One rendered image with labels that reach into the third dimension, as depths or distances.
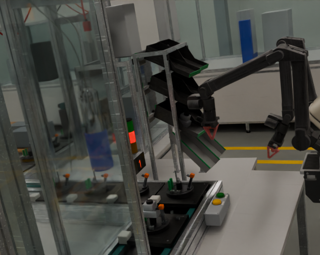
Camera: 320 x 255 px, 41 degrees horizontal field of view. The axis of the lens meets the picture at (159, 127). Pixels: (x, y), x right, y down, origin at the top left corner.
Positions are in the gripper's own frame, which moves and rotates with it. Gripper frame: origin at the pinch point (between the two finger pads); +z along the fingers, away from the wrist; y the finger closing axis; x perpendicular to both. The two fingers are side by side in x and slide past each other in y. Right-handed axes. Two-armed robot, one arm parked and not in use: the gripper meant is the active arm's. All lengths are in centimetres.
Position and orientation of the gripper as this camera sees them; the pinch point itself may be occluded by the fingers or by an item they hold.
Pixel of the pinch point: (212, 137)
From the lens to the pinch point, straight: 205.2
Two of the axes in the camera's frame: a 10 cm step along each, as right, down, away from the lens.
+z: 1.3, 9.5, 2.8
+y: -3.6, 3.1, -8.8
